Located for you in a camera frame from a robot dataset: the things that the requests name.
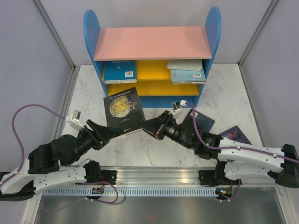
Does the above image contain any blue pink yellow bookshelf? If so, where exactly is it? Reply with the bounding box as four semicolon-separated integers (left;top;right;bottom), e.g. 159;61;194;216
83;7;222;108

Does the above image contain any aluminium rail frame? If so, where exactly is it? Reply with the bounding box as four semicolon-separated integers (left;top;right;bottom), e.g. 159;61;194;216
53;166;288;187

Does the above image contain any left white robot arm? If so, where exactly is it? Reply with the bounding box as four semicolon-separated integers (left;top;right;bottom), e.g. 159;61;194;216
0;119;123;202

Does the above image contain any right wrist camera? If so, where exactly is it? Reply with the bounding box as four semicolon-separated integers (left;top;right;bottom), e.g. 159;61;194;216
171;100;187;118

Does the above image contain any pale grey Gatsby book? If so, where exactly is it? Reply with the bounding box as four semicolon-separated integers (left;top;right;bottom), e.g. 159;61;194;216
167;59;202;71

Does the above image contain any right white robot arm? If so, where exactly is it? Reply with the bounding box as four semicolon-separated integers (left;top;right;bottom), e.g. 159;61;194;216
137;111;299;189

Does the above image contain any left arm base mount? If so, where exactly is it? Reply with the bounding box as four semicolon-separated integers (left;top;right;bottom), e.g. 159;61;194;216
92;170;117;195

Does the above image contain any green Alice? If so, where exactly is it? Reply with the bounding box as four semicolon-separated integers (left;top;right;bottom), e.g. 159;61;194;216
172;81;206;84

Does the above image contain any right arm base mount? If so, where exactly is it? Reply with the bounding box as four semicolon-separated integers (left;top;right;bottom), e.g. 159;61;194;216
197;170;242;202

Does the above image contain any light blue book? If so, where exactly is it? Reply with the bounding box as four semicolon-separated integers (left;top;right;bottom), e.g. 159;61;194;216
171;69;206;82

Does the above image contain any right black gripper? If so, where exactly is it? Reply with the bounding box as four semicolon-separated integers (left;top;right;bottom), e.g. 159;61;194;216
137;110;192;149

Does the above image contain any bright blue book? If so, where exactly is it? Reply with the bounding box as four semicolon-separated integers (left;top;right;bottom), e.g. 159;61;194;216
102;60;137;84

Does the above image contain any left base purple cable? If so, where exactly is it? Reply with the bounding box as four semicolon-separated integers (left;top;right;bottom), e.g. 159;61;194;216
42;181;120;213

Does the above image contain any dark purple blue book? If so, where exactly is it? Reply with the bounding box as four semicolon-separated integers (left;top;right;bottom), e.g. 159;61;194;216
220;126;251;145

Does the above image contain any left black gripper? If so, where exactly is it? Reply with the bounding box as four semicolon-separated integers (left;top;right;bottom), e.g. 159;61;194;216
65;119;121;166

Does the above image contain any black Moon and Sixpence book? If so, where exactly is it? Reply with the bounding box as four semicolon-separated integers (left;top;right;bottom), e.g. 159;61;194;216
103;87;145;138

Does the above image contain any navy blue book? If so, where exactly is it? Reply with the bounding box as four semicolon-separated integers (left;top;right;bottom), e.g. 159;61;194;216
184;109;215;132

